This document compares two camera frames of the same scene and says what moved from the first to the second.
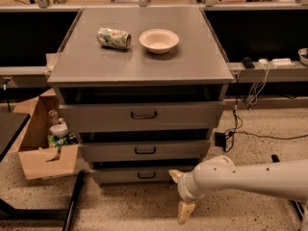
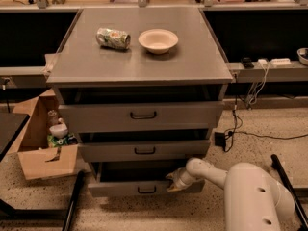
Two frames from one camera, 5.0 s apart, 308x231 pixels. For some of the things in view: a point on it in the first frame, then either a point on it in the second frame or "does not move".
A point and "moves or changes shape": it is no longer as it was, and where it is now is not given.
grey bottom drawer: [138, 174] moves or changes shape
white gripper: [184, 187] -> [180, 180]
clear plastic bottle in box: [53, 119] does not move
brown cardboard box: [38, 160] does not move
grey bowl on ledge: [303, 55] does not move
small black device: [248, 63] does not move
